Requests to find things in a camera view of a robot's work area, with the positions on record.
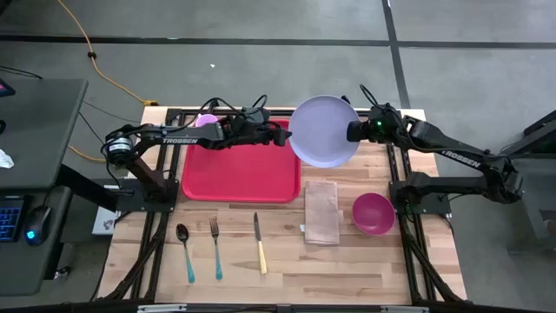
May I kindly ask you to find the black side desk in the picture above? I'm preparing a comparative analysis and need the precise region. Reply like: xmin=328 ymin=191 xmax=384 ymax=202
xmin=0 ymin=77 xmax=89 ymax=191

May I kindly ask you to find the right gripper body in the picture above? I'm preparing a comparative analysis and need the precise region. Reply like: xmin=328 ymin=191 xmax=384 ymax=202
xmin=367 ymin=105 xmax=410 ymax=145

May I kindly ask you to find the red plastic tray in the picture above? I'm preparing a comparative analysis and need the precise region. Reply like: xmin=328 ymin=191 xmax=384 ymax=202
xmin=181 ymin=117 xmax=302 ymax=204

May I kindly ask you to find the beige napkin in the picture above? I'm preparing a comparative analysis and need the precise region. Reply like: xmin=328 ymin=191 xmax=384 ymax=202
xmin=303 ymin=180 xmax=341 ymax=246

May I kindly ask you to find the black metal stand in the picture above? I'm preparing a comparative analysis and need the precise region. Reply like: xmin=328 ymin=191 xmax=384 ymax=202
xmin=479 ymin=108 xmax=556 ymax=256

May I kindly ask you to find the magenta bowl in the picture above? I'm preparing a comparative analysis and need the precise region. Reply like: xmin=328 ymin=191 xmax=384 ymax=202
xmin=351 ymin=192 xmax=396 ymax=236

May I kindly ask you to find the black desk lower shelf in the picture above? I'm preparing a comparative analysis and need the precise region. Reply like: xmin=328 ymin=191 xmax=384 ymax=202
xmin=0 ymin=185 xmax=73 ymax=297

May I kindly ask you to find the spoon with teal handle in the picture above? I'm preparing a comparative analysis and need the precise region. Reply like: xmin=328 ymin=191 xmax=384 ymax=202
xmin=175 ymin=223 xmax=196 ymax=284

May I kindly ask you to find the lavender plate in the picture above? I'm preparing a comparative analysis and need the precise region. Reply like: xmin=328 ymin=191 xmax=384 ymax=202
xmin=288 ymin=94 xmax=361 ymax=170

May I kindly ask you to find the fork with teal handle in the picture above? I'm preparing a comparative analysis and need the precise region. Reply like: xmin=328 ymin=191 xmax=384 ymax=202
xmin=208 ymin=216 xmax=224 ymax=281

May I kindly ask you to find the cream utensil handle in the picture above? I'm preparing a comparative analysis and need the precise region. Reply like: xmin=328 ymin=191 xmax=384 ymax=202
xmin=253 ymin=211 xmax=268 ymax=276

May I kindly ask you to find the white printed box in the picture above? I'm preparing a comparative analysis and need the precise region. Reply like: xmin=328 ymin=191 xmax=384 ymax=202
xmin=91 ymin=205 xmax=121 ymax=236

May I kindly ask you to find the backlit keyboard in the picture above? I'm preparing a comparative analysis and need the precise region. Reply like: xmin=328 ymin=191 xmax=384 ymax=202
xmin=0 ymin=196 xmax=26 ymax=243

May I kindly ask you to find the black aluminium table frame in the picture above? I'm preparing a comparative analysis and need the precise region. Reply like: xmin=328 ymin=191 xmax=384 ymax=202
xmin=96 ymin=106 xmax=469 ymax=313

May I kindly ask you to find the yellow extension cable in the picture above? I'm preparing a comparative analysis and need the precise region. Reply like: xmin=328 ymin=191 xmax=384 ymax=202
xmin=56 ymin=0 xmax=160 ymax=164

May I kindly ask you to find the pink ribbed mug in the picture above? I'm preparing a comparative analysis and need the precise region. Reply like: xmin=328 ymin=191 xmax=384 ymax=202
xmin=194 ymin=112 xmax=220 ymax=129

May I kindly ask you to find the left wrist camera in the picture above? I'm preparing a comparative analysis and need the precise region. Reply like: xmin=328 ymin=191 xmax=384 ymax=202
xmin=241 ymin=106 xmax=271 ymax=126

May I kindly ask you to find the black computer mouse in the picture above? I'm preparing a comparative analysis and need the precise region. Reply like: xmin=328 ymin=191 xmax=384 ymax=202
xmin=23 ymin=204 xmax=53 ymax=247

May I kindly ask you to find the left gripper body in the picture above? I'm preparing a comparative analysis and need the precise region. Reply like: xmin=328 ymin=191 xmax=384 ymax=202
xmin=218 ymin=116 xmax=278 ymax=151

